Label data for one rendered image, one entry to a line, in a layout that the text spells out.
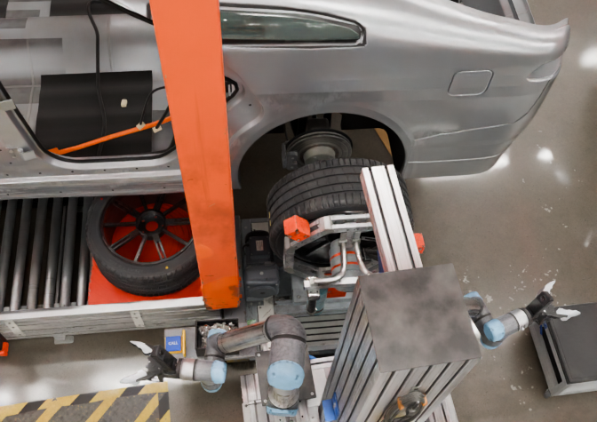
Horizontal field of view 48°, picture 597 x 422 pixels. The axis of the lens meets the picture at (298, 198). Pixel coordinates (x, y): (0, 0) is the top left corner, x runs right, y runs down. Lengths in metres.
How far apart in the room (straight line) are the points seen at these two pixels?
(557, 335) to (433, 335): 2.09
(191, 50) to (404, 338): 0.89
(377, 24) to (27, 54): 1.94
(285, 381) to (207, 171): 0.72
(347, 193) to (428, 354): 1.28
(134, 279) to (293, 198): 0.97
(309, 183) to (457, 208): 1.61
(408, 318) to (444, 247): 2.48
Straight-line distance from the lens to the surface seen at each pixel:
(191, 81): 1.86
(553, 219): 4.45
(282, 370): 2.19
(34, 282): 3.78
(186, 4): 1.67
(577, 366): 3.70
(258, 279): 3.45
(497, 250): 4.22
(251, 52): 2.58
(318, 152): 3.22
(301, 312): 3.66
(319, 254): 3.27
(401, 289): 1.70
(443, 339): 1.67
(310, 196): 2.83
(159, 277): 3.39
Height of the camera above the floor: 3.56
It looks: 59 degrees down
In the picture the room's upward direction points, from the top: 5 degrees clockwise
